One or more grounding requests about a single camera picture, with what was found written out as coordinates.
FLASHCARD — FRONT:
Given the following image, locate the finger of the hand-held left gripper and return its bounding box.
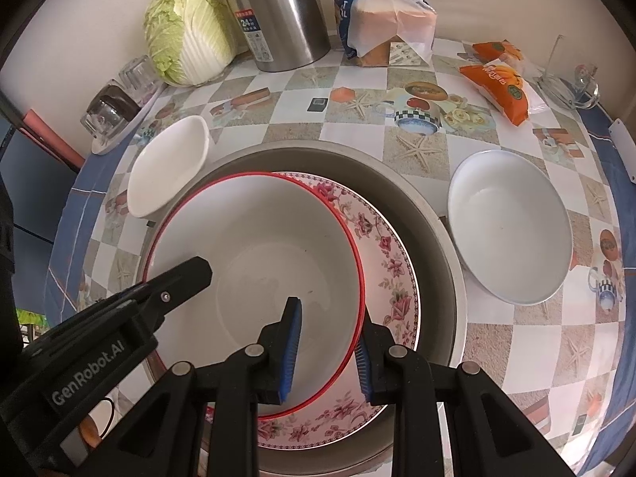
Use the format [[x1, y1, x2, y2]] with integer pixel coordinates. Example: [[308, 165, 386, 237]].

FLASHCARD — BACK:
[[105, 285, 146, 305], [134, 257, 214, 330]]

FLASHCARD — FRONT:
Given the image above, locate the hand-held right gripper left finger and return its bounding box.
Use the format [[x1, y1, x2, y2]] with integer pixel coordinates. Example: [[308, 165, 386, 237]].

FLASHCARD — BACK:
[[124, 297, 304, 477]]

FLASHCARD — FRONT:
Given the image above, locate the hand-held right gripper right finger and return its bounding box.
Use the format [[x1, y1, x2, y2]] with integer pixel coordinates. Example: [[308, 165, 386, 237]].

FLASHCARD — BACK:
[[354, 308, 567, 477]]

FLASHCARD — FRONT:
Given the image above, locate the strawberry print bowl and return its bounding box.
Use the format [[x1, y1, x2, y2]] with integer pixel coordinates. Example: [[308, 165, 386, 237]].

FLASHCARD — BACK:
[[142, 172, 367, 421]]

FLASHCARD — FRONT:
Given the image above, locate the round floral plate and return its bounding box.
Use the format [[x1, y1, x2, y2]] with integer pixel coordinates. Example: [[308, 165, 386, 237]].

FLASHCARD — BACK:
[[256, 171, 419, 452]]

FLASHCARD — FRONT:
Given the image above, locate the small white bowl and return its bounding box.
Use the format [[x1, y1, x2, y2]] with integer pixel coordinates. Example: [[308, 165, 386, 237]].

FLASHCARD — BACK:
[[128, 115, 210, 218]]

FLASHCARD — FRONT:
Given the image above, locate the stainless steel basin plate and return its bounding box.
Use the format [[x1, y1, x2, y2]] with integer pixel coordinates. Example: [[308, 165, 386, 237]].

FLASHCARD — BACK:
[[144, 140, 468, 477]]

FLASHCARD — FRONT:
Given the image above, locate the pale blue bowl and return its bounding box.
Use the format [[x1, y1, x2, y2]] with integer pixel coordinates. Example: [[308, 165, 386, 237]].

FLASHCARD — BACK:
[[447, 150, 575, 306]]

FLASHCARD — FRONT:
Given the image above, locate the blue tablecloth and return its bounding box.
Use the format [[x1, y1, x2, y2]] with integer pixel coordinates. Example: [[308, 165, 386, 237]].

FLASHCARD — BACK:
[[45, 104, 636, 475]]

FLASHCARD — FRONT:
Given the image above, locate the dark blue furniture panel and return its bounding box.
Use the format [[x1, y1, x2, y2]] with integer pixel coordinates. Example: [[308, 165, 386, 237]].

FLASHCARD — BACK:
[[0, 109, 86, 246]]

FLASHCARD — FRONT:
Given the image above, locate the white oval tray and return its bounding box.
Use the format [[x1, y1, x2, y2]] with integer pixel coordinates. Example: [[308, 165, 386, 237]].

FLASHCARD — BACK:
[[79, 54, 168, 156]]

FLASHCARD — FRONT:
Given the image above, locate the clear drinking glass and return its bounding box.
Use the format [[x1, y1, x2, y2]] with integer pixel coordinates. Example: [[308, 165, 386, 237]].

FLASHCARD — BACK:
[[119, 56, 161, 101], [81, 97, 125, 141]]

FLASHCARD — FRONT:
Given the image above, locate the dark brown glass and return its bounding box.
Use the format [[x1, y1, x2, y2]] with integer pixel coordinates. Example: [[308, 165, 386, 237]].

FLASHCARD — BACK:
[[87, 84, 142, 120]]

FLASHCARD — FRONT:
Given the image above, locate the checkered printed tablecloth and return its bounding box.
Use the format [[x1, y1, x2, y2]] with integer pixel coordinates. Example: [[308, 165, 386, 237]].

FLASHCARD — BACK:
[[45, 35, 628, 463]]

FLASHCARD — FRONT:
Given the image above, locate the napa cabbage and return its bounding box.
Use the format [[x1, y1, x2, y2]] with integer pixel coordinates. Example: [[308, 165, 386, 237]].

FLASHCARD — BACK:
[[144, 0, 238, 86]]

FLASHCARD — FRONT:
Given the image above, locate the stainless steel thermos jug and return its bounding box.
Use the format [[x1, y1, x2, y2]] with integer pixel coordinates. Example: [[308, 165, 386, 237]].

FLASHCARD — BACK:
[[221, 0, 339, 73]]

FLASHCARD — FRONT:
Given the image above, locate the orange snack packet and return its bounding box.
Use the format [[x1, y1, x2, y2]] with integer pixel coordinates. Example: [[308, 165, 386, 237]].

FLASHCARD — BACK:
[[458, 60, 547, 127], [472, 40, 526, 68]]

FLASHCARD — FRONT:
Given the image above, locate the bagged sliced bread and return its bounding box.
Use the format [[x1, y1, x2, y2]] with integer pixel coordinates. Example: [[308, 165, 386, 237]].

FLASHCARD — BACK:
[[334, 0, 438, 68]]

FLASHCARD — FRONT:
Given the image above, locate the glass mug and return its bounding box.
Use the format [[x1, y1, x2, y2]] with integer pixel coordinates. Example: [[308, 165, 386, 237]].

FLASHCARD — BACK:
[[537, 35, 602, 110]]

